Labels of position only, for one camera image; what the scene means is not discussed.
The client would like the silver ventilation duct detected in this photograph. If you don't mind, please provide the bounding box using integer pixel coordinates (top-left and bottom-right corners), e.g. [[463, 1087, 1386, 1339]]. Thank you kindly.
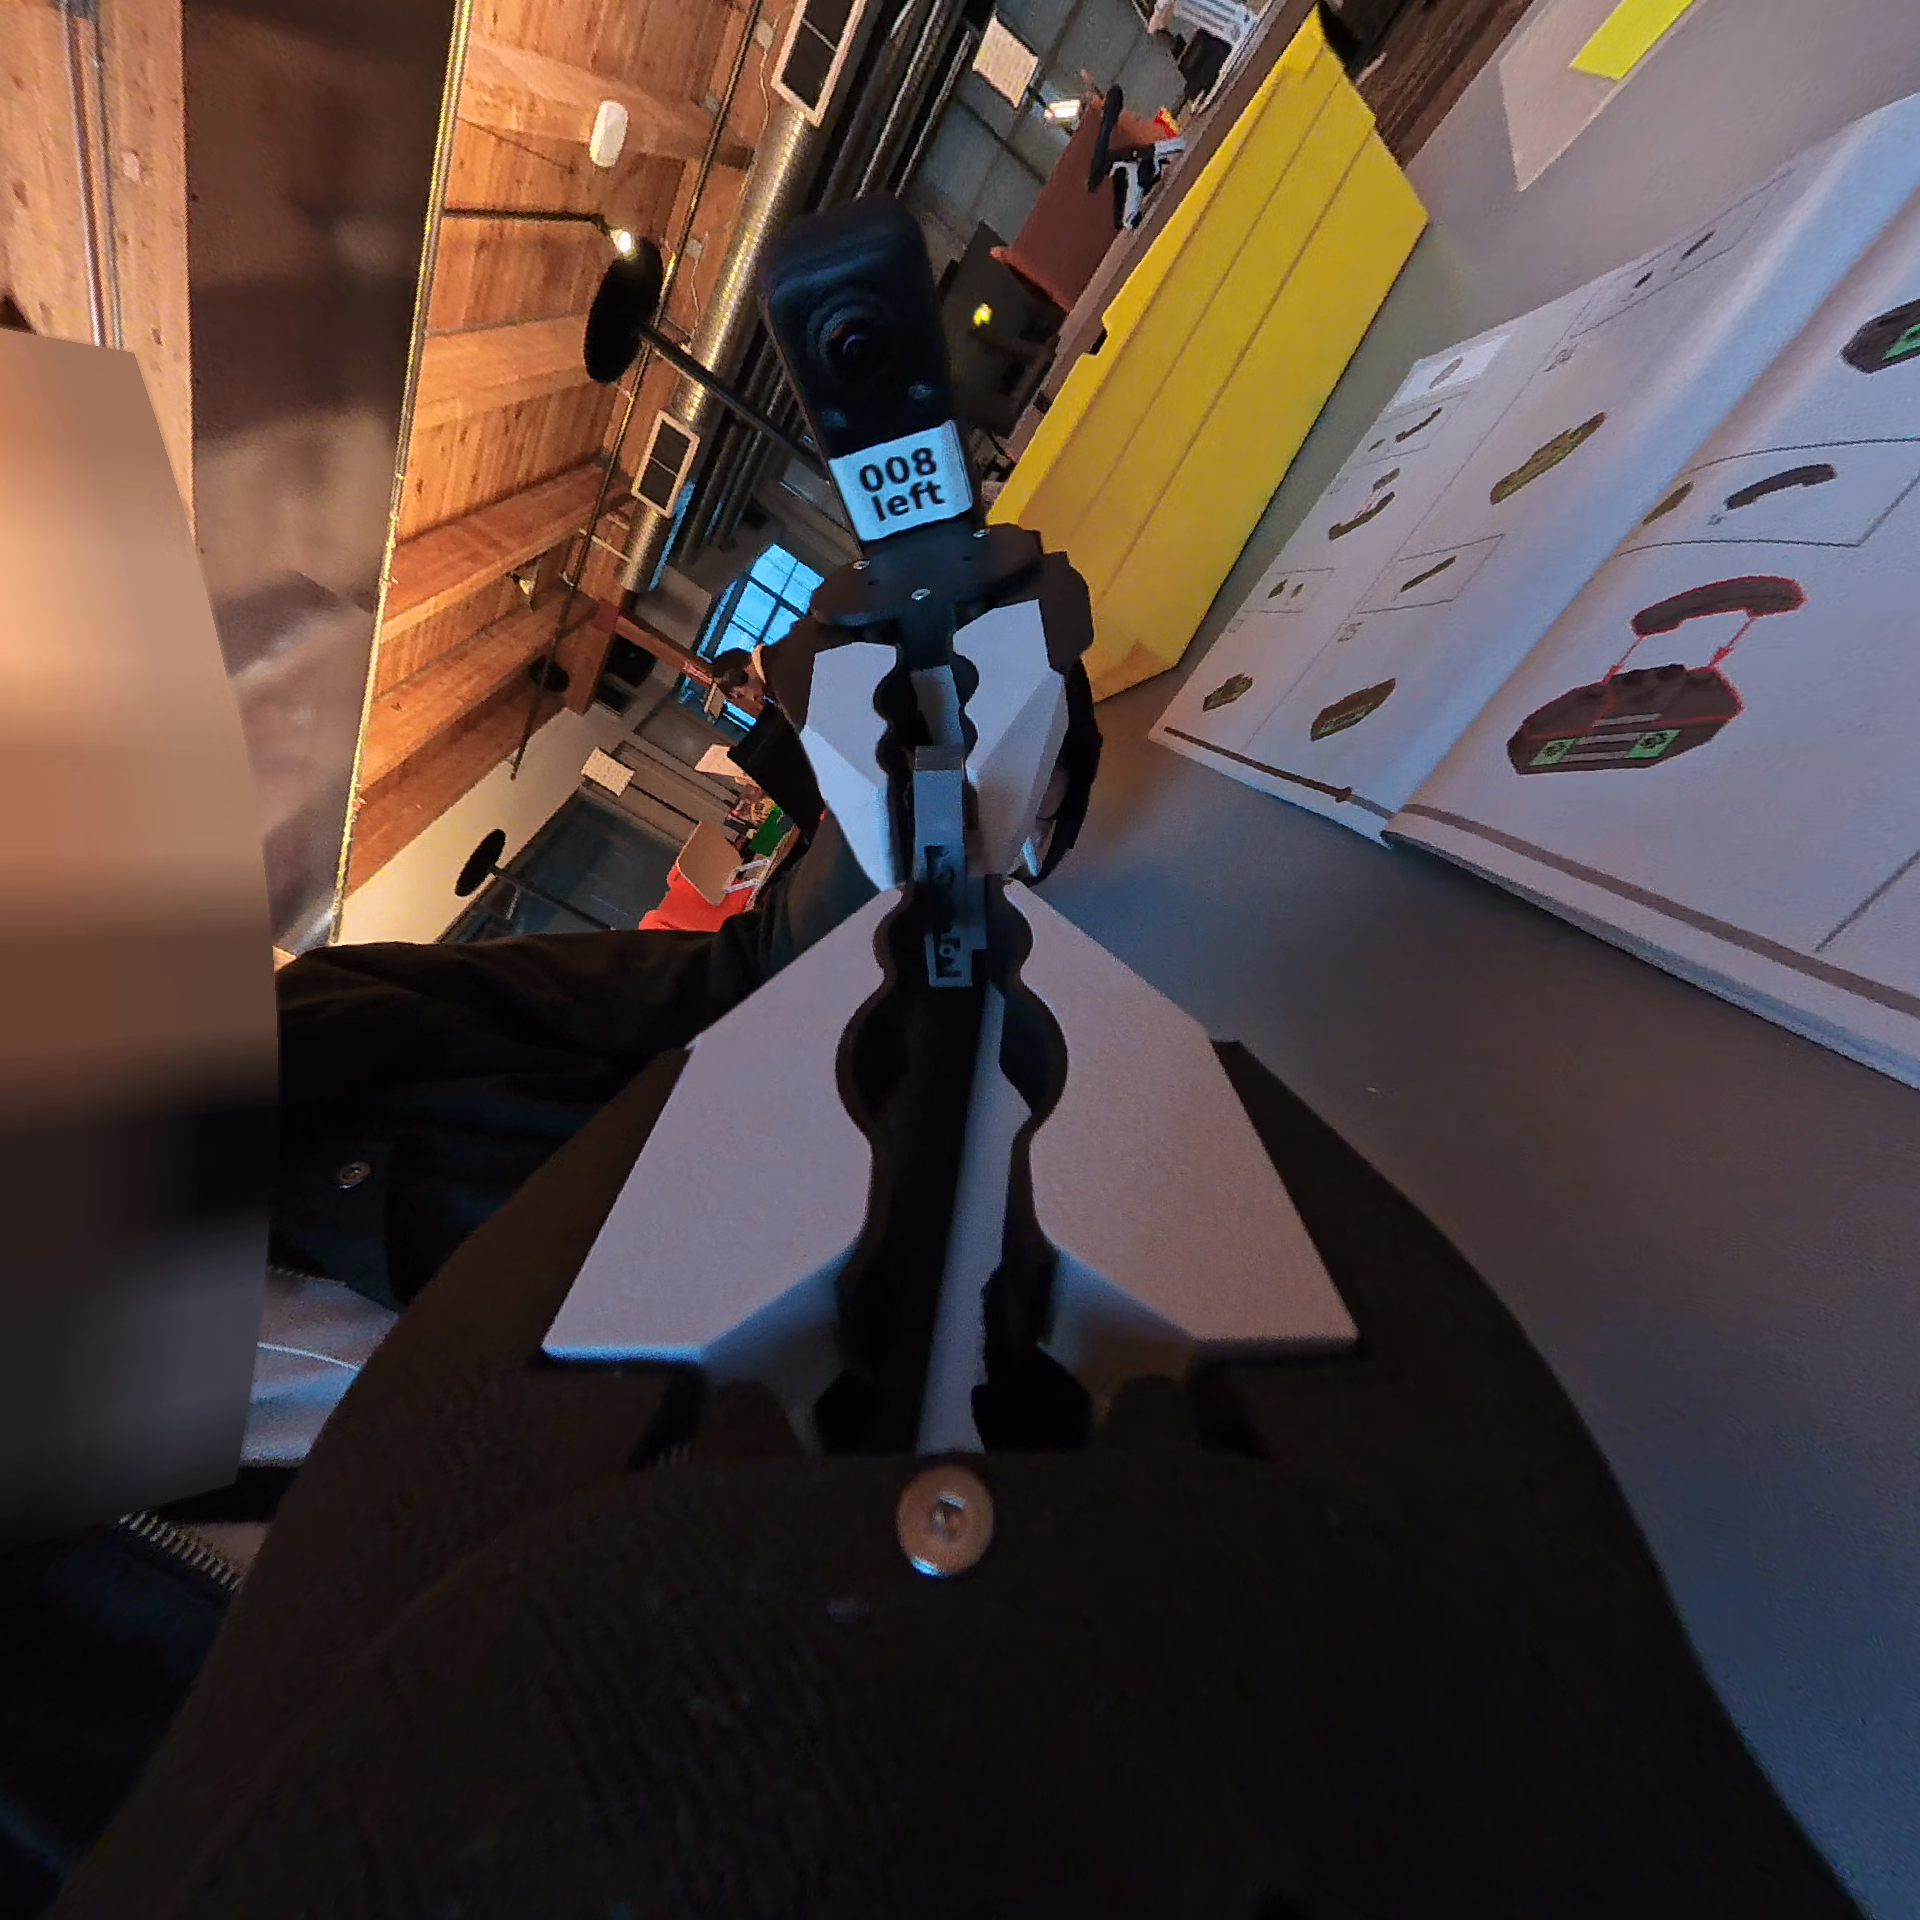
[[601, 141, 820, 594]]

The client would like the yellow paper sheet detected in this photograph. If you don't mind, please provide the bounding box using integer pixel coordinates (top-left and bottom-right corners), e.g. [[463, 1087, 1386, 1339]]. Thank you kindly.
[[1573, 0, 1700, 78]]

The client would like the black pendant lamp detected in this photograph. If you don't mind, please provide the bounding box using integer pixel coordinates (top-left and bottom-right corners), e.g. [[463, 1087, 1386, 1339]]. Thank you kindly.
[[454, 827, 663, 939], [582, 209, 820, 451]]

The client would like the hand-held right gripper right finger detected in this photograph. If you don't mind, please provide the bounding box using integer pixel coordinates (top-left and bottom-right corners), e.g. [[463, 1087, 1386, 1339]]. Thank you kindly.
[[979, 881, 1363, 1424]]

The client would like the person's left forearm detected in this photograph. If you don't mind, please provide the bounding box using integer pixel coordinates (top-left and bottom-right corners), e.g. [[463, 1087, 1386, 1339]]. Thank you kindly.
[[275, 701, 902, 1314]]

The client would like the clear plastic sleeve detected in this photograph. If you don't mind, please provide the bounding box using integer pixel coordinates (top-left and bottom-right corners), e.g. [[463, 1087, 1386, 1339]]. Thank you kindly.
[[1496, 0, 1825, 193]]

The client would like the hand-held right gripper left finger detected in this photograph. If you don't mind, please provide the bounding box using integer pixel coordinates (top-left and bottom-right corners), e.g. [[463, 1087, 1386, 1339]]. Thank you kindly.
[[541, 881, 925, 1450]]

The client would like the yellow parts bin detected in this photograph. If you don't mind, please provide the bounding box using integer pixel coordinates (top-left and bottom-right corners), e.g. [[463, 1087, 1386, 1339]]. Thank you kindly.
[[982, 11, 1430, 704]]

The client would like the person in dark jacket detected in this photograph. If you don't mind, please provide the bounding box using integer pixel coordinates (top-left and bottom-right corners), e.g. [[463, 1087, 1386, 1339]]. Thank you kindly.
[[0, 1259, 415, 1920]]

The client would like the open instruction booklet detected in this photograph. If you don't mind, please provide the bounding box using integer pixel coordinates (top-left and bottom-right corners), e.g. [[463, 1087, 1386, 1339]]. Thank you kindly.
[[1147, 92, 1920, 1089]]

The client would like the orange crate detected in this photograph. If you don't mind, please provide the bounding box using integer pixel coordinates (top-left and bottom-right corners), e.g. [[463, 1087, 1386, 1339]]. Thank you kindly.
[[636, 866, 760, 936]]

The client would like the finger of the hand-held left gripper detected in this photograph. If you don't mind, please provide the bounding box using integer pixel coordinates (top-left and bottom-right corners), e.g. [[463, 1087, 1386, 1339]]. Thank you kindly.
[[802, 642, 918, 893], [949, 596, 1075, 889]]

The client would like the dark grey brick plate assembly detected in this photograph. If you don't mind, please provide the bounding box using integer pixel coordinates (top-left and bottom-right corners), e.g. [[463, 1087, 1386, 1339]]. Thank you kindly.
[[909, 741, 990, 995]]

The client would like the brown board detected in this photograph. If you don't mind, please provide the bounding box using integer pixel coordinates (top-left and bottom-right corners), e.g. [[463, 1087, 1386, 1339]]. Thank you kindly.
[[992, 85, 1195, 310]]

